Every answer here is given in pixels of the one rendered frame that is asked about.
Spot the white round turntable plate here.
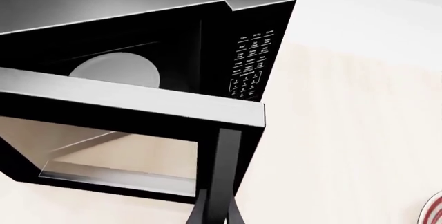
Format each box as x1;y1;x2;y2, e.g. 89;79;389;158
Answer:
68;52;162;91

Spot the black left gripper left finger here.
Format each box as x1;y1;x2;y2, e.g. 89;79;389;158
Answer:
184;191;209;224

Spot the black microwave oven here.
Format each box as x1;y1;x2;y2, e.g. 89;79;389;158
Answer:
0;0;298;104

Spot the plate with red rings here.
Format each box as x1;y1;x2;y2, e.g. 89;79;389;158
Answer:
416;191;442;224

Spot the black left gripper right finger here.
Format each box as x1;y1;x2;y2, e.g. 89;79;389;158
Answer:
227;195;248;224

